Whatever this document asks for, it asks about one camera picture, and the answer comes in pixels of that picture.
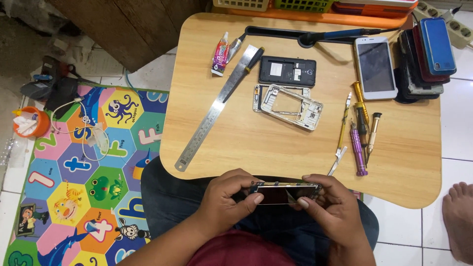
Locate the person's red shirt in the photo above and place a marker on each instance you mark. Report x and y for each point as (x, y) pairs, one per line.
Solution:
(240, 251)

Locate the person's right hand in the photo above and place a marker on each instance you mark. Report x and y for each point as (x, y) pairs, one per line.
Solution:
(340, 214)

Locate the black phone screen assembly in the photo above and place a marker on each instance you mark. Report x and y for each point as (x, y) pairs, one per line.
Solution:
(281, 192)

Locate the white phone bezel frame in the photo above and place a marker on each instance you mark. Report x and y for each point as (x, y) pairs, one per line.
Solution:
(257, 98)

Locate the cream power strip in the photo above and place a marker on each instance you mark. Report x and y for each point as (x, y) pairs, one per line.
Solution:
(458, 31)

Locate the white smartphone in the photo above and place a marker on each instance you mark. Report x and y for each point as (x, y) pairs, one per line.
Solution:
(376, 68)

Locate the brown wooden cabinet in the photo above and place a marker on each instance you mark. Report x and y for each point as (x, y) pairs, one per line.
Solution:
(129, 29)

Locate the blue phone case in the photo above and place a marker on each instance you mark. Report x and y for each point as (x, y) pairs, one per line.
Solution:
(438, 44)

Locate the thin yellow spudger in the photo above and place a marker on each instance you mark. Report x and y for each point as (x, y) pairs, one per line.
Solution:
(343, 125)

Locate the pink purple glue tube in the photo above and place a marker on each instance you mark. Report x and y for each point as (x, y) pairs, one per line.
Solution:
(220, 55)

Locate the bronze precision screwdriver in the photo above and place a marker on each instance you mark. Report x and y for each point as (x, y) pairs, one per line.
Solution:
(373, 133)

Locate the orange cup with tissue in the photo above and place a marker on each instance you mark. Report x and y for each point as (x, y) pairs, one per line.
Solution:
(37, 123)

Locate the silver glue tube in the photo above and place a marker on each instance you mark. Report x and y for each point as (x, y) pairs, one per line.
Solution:
(234, 48)

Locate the clear plastic wrapper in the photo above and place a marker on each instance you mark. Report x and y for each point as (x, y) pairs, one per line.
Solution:
(9, 151)

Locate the wooden lap desk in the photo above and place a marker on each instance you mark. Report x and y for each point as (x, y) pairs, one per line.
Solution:
(258, 147)

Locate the red orange box stack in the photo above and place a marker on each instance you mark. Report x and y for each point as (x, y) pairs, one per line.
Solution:
(373, 8)

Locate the person's dark jeans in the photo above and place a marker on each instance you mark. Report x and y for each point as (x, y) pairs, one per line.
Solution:
(166, 199)

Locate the metal tweezers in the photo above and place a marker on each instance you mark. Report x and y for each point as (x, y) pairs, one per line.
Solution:
(338, 160)

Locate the black glue gun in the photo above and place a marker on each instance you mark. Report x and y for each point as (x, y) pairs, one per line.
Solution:
(55, 90)

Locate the cream plastic basket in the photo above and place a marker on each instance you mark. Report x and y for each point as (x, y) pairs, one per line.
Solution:
(240, 4)

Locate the person's left hand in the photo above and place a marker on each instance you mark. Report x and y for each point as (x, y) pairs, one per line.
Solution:
(220, 207)

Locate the colourful alphabet play mat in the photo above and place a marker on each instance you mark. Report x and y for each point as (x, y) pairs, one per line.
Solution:
(74, 192)

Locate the orange tray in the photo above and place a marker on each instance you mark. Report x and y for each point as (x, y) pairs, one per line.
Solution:
(314, 18)

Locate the silver phone middle frame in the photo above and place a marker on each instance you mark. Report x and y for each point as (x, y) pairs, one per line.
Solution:
(314, 111)

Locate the steel ruler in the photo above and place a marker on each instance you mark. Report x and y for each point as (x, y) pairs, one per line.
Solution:
(216, 109)

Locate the green plastic basket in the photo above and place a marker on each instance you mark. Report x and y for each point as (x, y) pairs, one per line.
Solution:
(303, 5)

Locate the black phone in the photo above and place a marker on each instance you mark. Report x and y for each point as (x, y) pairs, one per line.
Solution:
(401, 94)

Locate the red phone case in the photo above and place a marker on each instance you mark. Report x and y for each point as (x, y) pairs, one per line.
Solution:
(421, 62)

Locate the black phone body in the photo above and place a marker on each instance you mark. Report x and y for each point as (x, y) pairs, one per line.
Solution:
(286, 71)

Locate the purple precision screwdriver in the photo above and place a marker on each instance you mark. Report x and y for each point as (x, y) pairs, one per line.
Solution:
(357, 147)

